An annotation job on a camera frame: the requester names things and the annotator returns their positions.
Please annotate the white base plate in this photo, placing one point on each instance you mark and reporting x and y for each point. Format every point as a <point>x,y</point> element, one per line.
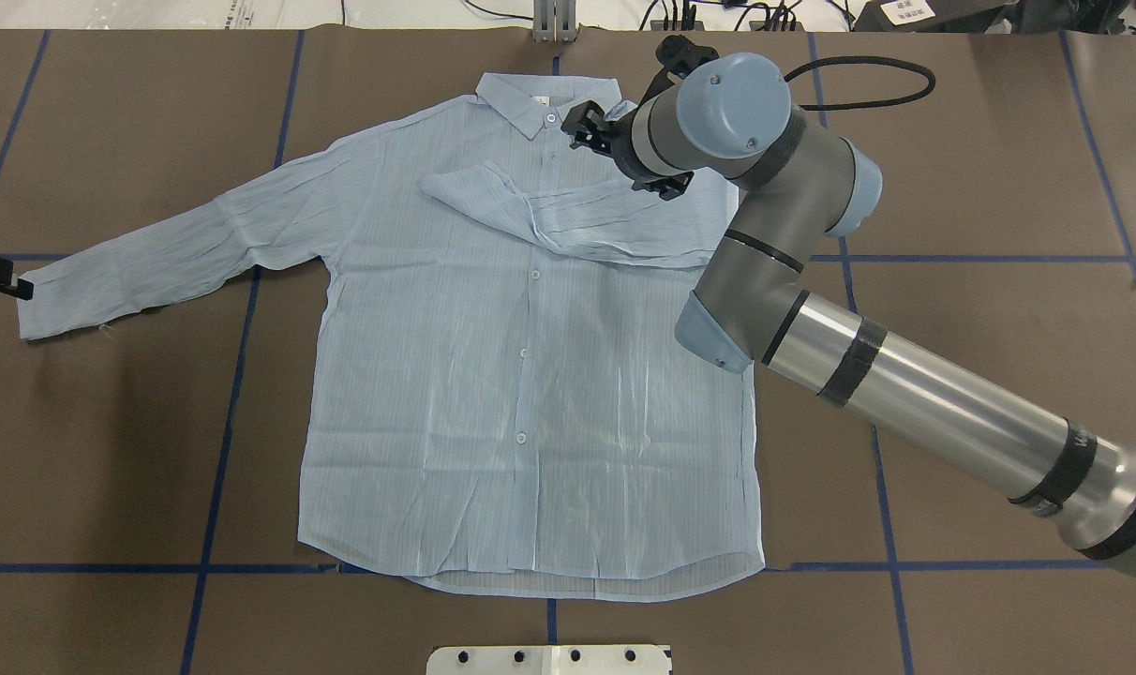
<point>552,659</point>

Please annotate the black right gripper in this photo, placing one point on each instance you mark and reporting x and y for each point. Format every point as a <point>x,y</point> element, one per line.
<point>619,141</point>

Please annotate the light blue button-up shirt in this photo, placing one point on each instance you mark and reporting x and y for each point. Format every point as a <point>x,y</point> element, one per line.
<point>499,405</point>

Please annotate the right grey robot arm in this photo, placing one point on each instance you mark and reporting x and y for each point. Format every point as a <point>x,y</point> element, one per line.
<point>741,117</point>

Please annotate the aluminium frame post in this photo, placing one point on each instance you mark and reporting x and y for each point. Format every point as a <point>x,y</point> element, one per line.
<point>554,21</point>

